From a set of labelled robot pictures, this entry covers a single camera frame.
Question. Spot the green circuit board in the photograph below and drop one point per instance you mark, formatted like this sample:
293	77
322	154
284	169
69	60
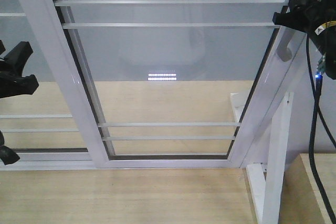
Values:
321	66

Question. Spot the grey door handle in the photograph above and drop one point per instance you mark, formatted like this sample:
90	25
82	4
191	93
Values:
283	50

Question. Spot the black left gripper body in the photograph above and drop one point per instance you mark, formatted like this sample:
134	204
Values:
12	81

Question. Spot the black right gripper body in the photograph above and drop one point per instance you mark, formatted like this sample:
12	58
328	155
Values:
319	16

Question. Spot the white triangular support bracket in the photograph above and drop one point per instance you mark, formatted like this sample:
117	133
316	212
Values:
266	180

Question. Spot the light wooden box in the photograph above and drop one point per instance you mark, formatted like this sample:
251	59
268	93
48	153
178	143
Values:
303	191

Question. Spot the white door bottom track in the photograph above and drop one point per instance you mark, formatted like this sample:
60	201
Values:
49	165

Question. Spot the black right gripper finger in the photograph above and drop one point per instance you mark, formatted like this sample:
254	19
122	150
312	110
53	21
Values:
296	6
288	20

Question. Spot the white framed sliding glass door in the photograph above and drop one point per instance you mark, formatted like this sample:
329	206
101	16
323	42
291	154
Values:
88	41

